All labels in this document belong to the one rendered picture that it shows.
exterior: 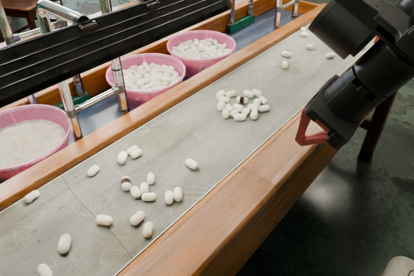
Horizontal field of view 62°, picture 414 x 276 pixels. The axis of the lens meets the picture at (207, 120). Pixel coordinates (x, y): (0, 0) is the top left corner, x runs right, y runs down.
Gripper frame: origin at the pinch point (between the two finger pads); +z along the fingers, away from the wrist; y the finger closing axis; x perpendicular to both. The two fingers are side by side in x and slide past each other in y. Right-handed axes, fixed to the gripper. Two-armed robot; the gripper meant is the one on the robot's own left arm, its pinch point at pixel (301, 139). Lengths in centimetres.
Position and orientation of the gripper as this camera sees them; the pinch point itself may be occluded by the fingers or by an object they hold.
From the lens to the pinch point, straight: 54.5
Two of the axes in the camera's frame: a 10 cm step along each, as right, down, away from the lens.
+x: 7.2, 6.8, -1.3
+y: -5.8, 4.9, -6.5
